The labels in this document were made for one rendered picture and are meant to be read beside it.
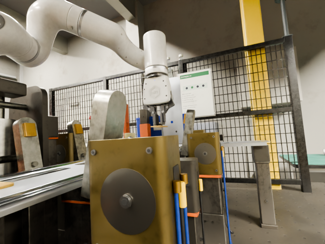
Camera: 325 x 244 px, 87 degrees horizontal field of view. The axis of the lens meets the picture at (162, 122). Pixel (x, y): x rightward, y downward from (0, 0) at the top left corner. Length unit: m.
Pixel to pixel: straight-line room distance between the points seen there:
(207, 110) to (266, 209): 0.63
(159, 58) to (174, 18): 3.56
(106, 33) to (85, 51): 4.74
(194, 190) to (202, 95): 0.84
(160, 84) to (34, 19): 0.45
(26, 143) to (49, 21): 0.42
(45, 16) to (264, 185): 0.92
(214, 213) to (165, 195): 0.39
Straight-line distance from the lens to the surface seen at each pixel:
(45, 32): 0.76
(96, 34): 0.68
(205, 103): 1.14
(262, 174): 0.73
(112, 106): 0.20
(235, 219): 0.83
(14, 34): 0.68
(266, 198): 0.76
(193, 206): 0.39
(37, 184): 0.25
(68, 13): 0.71
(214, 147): 0.49
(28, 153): 0.46
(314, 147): 3.41
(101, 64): 4.86
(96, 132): 0.20
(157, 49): 0.65
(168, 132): 0.89
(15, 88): 0.51
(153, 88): 0.62
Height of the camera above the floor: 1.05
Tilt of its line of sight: 4 degrees up
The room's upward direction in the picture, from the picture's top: 4 degrees counter-clockwise
